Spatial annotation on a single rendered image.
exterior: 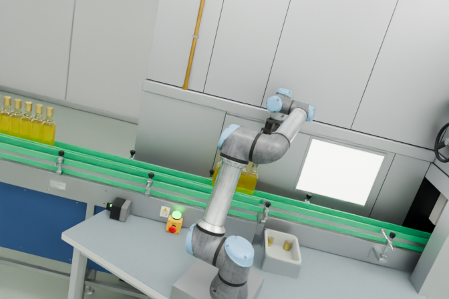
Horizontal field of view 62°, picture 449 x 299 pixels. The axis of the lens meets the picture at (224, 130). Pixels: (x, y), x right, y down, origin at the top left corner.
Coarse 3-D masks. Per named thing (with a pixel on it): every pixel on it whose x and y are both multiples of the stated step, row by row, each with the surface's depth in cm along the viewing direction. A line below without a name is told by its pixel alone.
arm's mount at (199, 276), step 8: (192, 264) 157; (200, 264) 158; (208, 264) 159; (192, 272) 153; (200, 272) 154; (208, 272) 154; (216, 272) 155; (184, 280) 148; (192, 280) 148; (200, 280) 149; (208, 280) 150; (248, 280) 155; (256, 280) 156; (176, 288) 144; (184, 288) 144; (192, 288) 144; (200, 288) 145; (208, 288) 146; (248, 288) 150; (256, 288) 151; (176, 296) 144; (184, 296) 143; (192, 296) 141; (200, 296) 142; (208, 296) 142; (248, 296) 146; (256, 296) 155
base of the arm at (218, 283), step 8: (216, 280) 142; (224, 280) 138; (216, 288) 142; (224, 288) 139; (232, 288) 138; (240, 288) 139; (216, 296) 140; (224, 296) 139; (232, 296) 138; (240, 296) 140
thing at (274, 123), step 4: (268, 120) 184; (272, 120) 182; (276, 120) 183; (268, 124) 184; (272, 124) 183; (276, 124) 186; (264, 128) 186; (268, 128) 185; (272, 128) 184; (276, 128) 186; (264, 132) 186; (268, 132) 184; (272, 132) 184
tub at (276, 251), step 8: (272, 232) 193; (280, 232) 194; (280, 240) 194; (296, 240) 190; (272, 248) 191; (280, 248) 193; (296, 248) 185; (272, 256) 173; (280, 256) 186; (288, 256) 188; (296, 256) 181
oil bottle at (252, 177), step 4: (248, 172) 197; (252, 172) 195; (256, 172) 196; (248, 176) 195; (252, 176) 195; (256, 176) 195; (248, 180) 196; (252, 180) 196; (256, 180) 195; (248, 184) 196; (252, 184) 196; (244, 188) 198; (248, 188) 197; (252, 188) 197; (244, 192) 198; (248, 192) 198; (252, 192) 198
